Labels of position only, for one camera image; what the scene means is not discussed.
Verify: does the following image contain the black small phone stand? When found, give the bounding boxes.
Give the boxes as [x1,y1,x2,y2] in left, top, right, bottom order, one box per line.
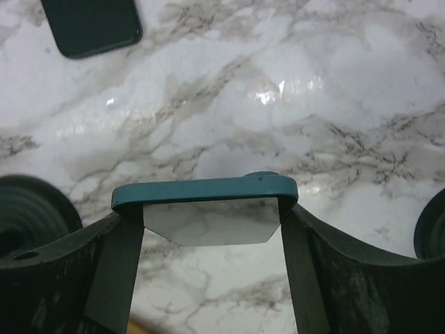
[414,189,445,260]

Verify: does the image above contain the teal phone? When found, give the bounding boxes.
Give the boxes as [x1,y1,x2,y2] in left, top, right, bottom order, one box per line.
[111,172,298,247]

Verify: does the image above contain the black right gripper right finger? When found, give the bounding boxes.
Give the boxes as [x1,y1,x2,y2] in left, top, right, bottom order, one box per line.
[282,205,444,333]

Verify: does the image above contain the gold metal cylinder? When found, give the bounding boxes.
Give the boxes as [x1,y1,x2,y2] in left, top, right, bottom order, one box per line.
[127,319,152,334]

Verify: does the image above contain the black phone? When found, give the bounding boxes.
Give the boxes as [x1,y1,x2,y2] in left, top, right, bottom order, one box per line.
[41,0,143,59]

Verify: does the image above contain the black phone stand ribbed base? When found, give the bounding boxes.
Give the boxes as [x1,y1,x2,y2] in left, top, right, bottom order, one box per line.
[1,175,83,261]

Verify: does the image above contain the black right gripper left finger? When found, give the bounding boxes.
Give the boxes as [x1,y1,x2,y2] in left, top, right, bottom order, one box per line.
[1,214,143,333]

